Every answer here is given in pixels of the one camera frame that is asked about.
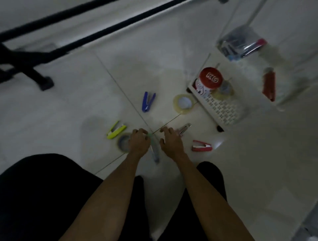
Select person's left hand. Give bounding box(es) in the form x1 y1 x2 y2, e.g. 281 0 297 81
128 128 151 160

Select person's right hand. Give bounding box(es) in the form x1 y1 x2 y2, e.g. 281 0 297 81
159 126 188 164

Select clear green utility knife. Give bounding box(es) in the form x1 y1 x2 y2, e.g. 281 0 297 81
148 133 160 163

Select yellow stapler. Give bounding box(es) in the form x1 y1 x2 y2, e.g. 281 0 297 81
107 121 127 139

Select red stapler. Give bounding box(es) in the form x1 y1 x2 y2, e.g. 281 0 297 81
191 140 213 152

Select blue stapler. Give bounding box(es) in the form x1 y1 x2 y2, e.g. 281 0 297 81
141 92 156 113

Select white small cart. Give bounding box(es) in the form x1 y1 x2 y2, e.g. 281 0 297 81
186 0 318 132

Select person's right forearm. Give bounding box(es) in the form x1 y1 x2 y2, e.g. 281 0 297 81
175 156 255 241

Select person's left forearm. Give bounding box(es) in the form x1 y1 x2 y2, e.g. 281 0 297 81
59 154 146 241

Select person's black trousers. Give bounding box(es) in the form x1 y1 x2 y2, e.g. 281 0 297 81
0 153 228 241

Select red lidded round can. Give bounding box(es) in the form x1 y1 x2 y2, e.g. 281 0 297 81
192 67 223 96

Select black metal railing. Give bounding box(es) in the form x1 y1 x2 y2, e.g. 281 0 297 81
0 0 229 91

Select red utility knife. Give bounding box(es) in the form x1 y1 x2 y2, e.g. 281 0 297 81
262 67 276 102

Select clear bag of pens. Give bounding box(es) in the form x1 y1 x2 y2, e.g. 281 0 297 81
216 24 268 61

